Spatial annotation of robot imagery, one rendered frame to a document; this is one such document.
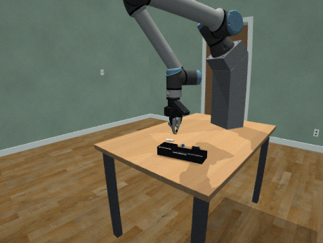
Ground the black rack of three labelled bins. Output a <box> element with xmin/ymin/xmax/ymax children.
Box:
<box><xmin>157</xmin><ymin>142</ymin><xmax>206</xmax><ymax>164</ymax></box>

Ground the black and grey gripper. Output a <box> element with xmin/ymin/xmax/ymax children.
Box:
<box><xmin>164</xmin><ymin>97</ymin><xmax>183</xmax><ymax>134</ymax></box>

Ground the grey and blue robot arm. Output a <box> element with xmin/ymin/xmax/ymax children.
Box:
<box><xmin>123</xmin><ymin>0</ymin><xmax>243</xmax><ymax>98</ymax></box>

